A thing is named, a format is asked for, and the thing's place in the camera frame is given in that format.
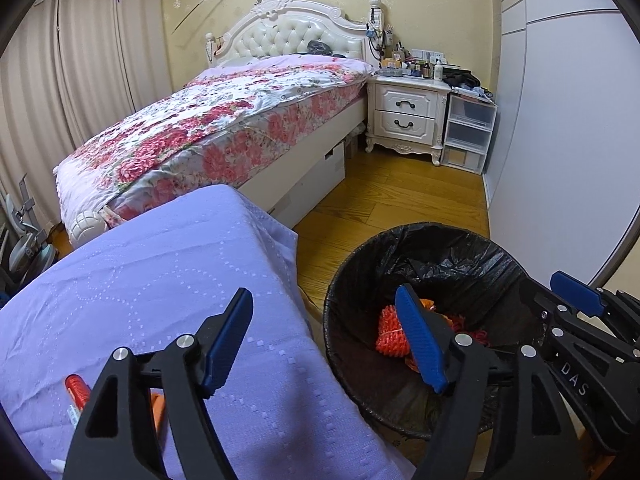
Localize black clothes pile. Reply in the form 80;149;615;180
442;65;482;90

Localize red small can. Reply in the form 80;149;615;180
64;374;91;412

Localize orange snack bag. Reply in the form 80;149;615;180
420;298;489;347

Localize beige curtains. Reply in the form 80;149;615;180
1;0;172;229

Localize purple tablecloth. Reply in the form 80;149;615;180
1;185;413;479

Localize orange paper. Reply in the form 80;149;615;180
151;391;166;434

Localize white two-drawer nightstand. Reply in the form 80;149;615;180
366;75;451;166

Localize black lined trash bin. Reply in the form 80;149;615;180
323;222;544;440

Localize clutter on nightstand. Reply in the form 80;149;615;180
367;2;447;80

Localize teal toothpaste tube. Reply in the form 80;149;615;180
67;404;81;428

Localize red foam fruit net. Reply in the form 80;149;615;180
375;304;410;358

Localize white sliding wardrobe door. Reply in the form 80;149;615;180
484;0;639;294

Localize grey desk chair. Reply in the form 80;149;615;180
1;174;58;297

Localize clear plastic drawer unit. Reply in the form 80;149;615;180
442;88;498;174

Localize white bed with floral cover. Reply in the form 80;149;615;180
54;0;374;246

